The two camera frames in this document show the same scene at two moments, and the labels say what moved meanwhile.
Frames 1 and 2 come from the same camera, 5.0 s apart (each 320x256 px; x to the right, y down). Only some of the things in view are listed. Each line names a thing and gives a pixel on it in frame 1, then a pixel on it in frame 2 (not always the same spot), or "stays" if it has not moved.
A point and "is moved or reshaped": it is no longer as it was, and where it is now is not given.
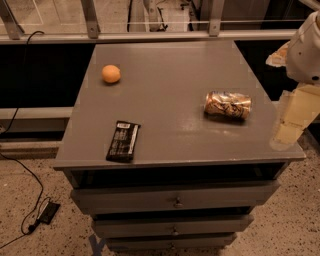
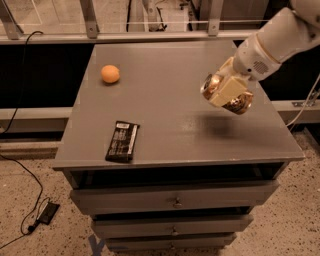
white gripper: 305,55 to 254,61
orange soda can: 233,105 is moved or reshaped
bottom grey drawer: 170,243 stays
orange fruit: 111,73 stays
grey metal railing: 12,32 stays
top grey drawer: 175,197 stays
